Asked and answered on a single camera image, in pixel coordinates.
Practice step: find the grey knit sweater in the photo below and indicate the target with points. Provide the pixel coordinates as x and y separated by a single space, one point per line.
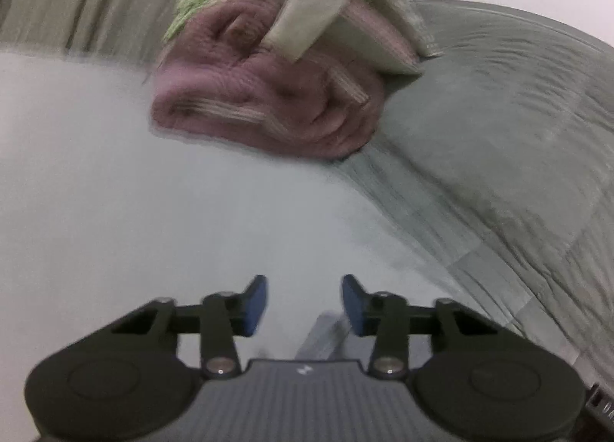
321 339

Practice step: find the pink quilt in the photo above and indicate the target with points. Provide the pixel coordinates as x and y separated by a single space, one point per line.
268 96

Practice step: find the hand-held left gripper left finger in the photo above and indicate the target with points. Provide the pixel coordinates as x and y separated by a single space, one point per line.
256 303

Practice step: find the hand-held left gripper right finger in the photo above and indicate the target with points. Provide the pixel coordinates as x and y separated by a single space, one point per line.
352 305

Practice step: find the grey bed sheet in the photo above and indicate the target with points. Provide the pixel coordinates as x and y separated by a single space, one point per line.
144 183

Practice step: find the grey ribbed blanket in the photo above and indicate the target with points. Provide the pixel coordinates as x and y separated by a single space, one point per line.
503 173

